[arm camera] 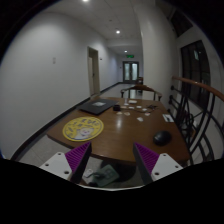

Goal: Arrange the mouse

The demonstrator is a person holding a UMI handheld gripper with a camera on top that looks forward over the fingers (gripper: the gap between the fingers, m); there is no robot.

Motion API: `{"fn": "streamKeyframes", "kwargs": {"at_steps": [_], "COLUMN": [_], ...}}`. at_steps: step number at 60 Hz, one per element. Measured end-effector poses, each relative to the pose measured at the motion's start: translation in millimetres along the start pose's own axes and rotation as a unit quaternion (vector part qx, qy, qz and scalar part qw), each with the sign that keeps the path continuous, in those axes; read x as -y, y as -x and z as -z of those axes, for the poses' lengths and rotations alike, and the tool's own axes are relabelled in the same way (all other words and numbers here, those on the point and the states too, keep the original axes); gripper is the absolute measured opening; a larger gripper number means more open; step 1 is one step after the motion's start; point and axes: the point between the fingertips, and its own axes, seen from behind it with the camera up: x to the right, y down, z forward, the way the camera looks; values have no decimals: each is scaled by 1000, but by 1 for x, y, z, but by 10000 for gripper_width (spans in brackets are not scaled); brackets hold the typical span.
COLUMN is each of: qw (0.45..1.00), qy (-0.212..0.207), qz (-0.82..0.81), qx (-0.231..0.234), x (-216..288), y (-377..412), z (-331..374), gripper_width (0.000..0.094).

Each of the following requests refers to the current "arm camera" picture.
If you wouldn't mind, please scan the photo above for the dark window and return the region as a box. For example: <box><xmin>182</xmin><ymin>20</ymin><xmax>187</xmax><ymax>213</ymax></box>
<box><xmin>181</xmin><ymin>40</ymin><xmax>211</xmax><ymax>108</ymax></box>

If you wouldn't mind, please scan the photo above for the wooden chair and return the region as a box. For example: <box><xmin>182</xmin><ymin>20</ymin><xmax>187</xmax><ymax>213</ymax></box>
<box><xmin>120</xmin><ymin>84</ymin><xmax>162</xmax><ymax>101</ymax></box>

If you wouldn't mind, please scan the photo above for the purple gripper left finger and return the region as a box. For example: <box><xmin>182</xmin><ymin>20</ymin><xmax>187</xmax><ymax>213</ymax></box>
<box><xmin>39</xmin><ymin>141</ymin><xmax>93</xmax><ymax>185</ymax></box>

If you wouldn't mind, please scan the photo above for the black laptop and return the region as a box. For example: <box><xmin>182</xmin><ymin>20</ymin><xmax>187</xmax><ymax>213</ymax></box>
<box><xmin>79</xmin><ymin>99</ymin><xmax>116</xmax><ymax>115</ymax></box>

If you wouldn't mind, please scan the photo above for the small black box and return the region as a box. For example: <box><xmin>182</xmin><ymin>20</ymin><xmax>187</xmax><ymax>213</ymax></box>
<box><xmin>113</xmin><ymin>105</ymin><xmax>121</xmax><ymax>111</ymax></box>

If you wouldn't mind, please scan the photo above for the black computer mouse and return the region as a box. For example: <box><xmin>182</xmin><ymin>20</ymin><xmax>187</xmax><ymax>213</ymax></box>
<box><xmin>153</xmin><ymin>131</ymin><xmax>172</xmax><ymax>146</ymax></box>

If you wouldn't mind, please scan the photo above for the side doorway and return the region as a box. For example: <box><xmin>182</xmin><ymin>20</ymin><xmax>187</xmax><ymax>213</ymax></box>
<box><xmin>88</xmin><ymin>47</ymin><xmax>100</xmax><ymax>96</ymax></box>

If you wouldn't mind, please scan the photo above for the double glass door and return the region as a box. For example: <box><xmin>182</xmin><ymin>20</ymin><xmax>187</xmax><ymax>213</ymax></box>
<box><xmin>123</xmin><ymin>61</ymin><xmax>139</xmax><ymax>83</ymax></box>

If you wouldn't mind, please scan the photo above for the black metal stair railing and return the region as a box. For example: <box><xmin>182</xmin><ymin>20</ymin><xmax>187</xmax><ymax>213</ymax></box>
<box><xmin>169</xmin><ymin>76</ymin><xmax>224</xmax><ymax>165</ymax></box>

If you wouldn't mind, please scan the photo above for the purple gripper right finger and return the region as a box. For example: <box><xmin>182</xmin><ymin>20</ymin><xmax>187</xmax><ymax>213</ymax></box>
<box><xmin>132</xmin><ymin>142</ymin><xmax>184</xmax><ymax>186</ymax></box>

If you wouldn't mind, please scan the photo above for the round yellow mouse pad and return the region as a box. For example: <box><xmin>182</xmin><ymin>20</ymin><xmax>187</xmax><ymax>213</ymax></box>
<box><xmin>62</xmin><ymin>116</ymin><xmax>104</xmax><ymax>142</ymax></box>

